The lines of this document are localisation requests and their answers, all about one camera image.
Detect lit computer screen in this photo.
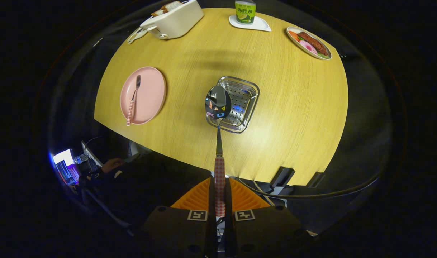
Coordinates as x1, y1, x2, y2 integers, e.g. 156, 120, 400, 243
53, 149, 81, 186

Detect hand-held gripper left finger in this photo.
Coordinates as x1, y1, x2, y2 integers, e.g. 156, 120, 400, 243
143, 177, 219, 258

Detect white toaster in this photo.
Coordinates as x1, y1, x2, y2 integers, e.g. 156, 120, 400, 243
140, 0, 205, 40

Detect divided white snack dish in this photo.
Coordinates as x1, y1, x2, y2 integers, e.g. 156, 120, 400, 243
127, 27, 149, 44

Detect checkered handle fork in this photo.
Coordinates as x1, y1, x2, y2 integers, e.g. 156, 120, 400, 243
126, 75, 141, 126

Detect black table bracket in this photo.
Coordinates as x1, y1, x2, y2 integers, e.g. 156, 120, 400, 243
307, 172, 325, 188
270, 167, 296, 187

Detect green label drink bottle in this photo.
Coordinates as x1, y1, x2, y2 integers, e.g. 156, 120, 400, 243
235, 0, 257, 25

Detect white coaster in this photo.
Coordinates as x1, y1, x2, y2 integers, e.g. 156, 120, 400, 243
229, 14, 272, 32

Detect grey laptop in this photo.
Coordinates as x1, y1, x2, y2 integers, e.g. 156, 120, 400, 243
81, 140, 104, 172

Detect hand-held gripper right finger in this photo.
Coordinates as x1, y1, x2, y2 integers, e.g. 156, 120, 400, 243
224, 177, 308, 258

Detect pink plate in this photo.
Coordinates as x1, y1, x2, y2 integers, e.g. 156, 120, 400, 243
120, 66, 167, 125

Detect black cable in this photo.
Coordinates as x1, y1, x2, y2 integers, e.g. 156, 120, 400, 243
236, 177, 378, 199

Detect metal strainer basket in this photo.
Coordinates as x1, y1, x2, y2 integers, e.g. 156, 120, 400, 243
206, 76, 260, 134

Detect white plate with food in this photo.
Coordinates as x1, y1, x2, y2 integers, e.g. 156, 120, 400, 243
286, 26, 332, 61

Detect checkered handle spoon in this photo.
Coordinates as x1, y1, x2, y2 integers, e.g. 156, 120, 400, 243
205, 85, 232, 218

